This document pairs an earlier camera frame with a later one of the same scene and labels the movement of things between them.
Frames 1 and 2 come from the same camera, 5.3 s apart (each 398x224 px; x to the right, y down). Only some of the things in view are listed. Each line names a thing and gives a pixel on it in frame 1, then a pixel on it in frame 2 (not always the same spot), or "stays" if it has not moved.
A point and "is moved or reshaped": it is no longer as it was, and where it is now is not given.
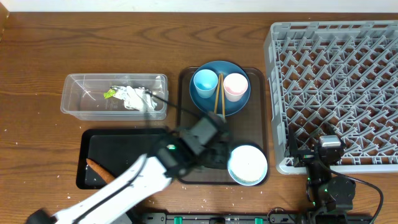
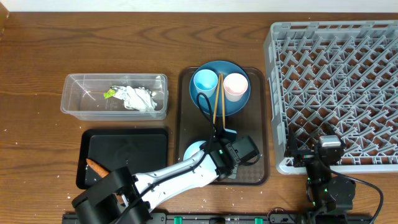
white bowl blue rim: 247,165 is moved or reshaped
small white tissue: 122,93 stays
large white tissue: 138,99 stays
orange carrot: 107,177 stays
